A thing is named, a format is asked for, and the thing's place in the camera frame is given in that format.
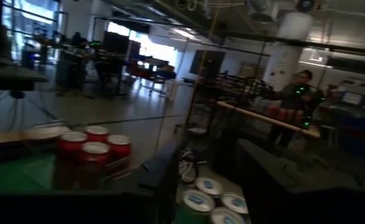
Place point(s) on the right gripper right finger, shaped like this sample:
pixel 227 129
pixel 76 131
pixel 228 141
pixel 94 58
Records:
pixel 294 205

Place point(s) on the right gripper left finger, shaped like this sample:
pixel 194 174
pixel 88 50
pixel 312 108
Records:
pixel 76 208

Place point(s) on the green table mat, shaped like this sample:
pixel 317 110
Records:
pixel 8 177

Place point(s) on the clear plastic bin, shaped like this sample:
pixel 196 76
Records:
pixel 42 130

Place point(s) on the wooden table edge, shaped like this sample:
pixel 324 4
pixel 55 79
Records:
pixel 263 118

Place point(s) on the person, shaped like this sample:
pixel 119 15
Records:
pixel 294 96

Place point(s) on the black office desk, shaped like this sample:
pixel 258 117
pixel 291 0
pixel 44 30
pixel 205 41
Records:
pixel 11 77

